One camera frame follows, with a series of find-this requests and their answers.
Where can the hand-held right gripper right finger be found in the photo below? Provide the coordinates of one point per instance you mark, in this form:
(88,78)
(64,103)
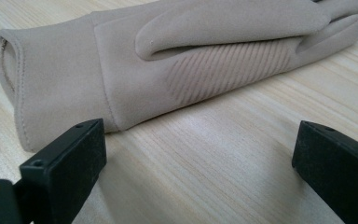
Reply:
(338,174)

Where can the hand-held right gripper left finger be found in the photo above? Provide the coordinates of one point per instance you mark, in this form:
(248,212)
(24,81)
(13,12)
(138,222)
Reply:
(65,168)

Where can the beige fabric glove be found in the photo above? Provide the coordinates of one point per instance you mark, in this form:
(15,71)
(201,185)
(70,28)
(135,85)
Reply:
(74,71)

